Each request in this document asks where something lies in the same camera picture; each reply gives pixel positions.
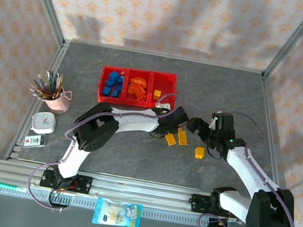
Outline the red plastic bin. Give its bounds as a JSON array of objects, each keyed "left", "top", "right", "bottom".
[
  {"left": 146, "top": 70, "right": 181, "bottom": 112},
  {"left": 122, "top": 68, "right": 155, "bottom": 110},
  {"left": 96, "top": 64, "right": 130, "bottom": 106}
]

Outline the white square clock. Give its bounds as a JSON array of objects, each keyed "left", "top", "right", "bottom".
[{"left": 29, "top": 109, "right": 58, "bottom": 137}]

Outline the pink cup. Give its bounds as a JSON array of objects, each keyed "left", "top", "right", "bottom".
[{"left": 42, "top": 86, "right": 74, "bottom": 114}]

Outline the blue snack bag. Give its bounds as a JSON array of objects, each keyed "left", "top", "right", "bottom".
[{"left": 91, "top": 196, "right": 145, "bottom": 227}]

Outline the yellow lego plate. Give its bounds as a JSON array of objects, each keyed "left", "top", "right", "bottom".
[
  {"left": 176, "top": 130, "right": 190, "bottom": 147},
  {"left": 163, "top": 133, "right": 178, "bottom": 147}
]

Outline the grey slotted cable duct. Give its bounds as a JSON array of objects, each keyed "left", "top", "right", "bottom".
[{"left": 0, "top": 181, "right": 239, "bottom": 227}]

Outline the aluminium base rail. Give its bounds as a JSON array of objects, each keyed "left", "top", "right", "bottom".
[{"left": 0, "top": 156, "right": 298, "bottom": 227}]

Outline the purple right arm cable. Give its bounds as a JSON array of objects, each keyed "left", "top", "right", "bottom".
[{"left": 197, "top": 107, "right": 303, "bottom": 227}]

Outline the small label card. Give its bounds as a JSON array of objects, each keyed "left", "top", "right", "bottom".
[{"left": 22, "top": 133, "right": 48, "bottom": 152}]

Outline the green plastic stick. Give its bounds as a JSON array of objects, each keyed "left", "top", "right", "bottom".
[{"left": 0, "top": 182, "right": 26, "bottom": 193}]

